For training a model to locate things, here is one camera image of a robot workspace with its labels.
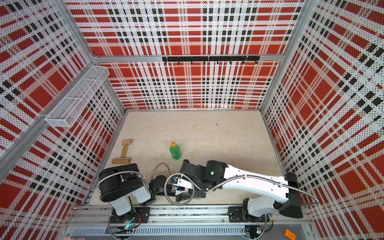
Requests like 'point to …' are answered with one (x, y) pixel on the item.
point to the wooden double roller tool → (123, 159)
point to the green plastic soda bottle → (176, 152)
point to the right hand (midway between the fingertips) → (198, 183)
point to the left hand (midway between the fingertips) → (197, 190)
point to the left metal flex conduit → (136, 172)
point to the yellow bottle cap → (173, 144)
